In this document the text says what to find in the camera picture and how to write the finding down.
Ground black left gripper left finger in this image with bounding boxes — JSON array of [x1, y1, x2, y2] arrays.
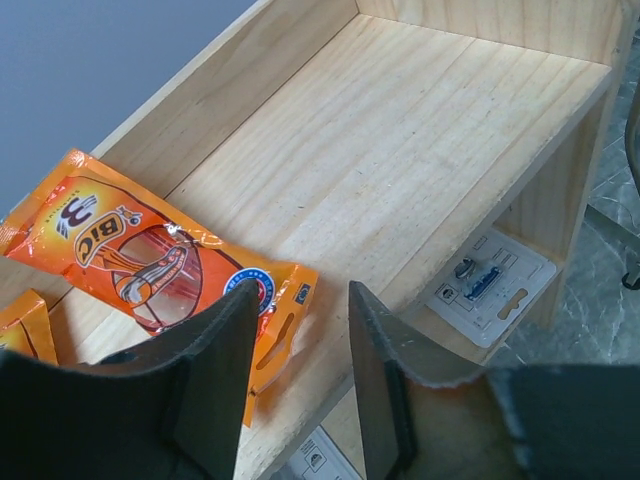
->
[[1, 280, 258, 479]]

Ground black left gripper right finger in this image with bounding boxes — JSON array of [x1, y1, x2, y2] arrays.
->
[[348, 281, 639, 479]]

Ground orange razor pack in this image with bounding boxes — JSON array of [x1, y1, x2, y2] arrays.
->
[[1, 150, 318, 426], [0, 289, 58, 365]]

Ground blue blister razor pack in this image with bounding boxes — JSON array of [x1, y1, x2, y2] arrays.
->
[[426, 228, 557, 348], [278, 426, 361, 480]]

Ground wooden two-tier shelf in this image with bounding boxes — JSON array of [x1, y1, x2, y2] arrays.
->
[[1, 1, 639, 479]]

